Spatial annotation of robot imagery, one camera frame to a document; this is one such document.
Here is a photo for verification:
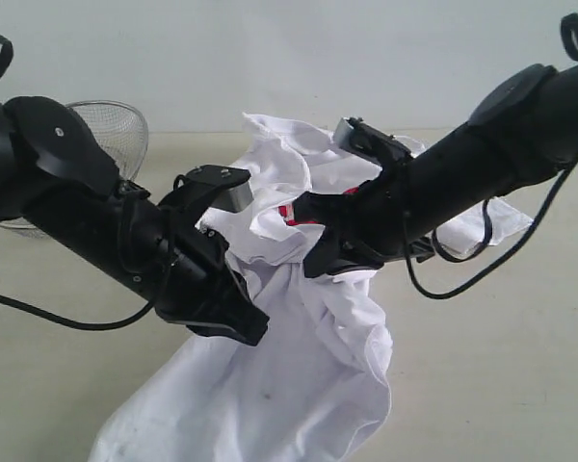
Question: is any white t-shirt red logo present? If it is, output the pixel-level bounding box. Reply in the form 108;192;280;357
87;112;535;462

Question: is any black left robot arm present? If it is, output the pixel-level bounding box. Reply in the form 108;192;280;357
0;96;269;346

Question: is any metal mesh strainer bowl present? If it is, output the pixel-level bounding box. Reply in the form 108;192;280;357
0;96;149;229

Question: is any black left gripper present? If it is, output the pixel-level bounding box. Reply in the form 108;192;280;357
124;192;270;346

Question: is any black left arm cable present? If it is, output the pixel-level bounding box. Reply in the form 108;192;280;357
0;31;184;332

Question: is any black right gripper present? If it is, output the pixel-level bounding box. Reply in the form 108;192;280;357
293;167;436;278

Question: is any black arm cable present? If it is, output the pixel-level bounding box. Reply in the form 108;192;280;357
404;13;578;300
0;31;184;332

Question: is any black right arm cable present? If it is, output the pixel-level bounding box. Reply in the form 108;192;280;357
404;13;578;300

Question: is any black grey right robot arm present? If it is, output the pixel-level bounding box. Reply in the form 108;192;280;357
293;64;578;278

